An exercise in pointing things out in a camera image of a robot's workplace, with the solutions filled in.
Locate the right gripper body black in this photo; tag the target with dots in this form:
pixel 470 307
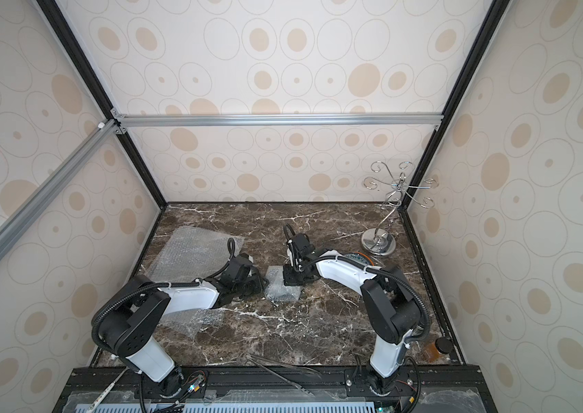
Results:
pixel 299 270

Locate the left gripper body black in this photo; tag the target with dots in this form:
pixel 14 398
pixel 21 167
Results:
pixel 252 287

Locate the bubble wrap around orange plate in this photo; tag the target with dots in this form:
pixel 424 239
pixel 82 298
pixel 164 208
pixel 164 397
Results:
pixel 190 253

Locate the teal patterned dinner plate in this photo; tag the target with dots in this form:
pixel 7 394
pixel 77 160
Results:
pixel 361 258

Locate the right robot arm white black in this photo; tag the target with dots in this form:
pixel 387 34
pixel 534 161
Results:
pixel 396 312

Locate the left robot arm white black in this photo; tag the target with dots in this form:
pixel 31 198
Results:
pixel 126 324

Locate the chrome mug tree stand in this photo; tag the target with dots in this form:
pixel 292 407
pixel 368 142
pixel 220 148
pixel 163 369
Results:
pixel 379 241

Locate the amber jar black lid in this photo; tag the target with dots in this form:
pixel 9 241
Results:
pixel 435 351

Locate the silver fork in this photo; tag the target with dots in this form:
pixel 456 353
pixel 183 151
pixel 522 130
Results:
pixel 94 405

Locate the horizontal aluminium rail back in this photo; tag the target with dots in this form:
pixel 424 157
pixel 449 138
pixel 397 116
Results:
pixel 300 120

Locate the diagonal aluminium rail left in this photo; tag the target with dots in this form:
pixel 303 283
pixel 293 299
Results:
pixel 22 219

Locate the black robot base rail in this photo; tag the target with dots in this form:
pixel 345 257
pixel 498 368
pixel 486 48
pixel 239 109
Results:
pixel 276 389

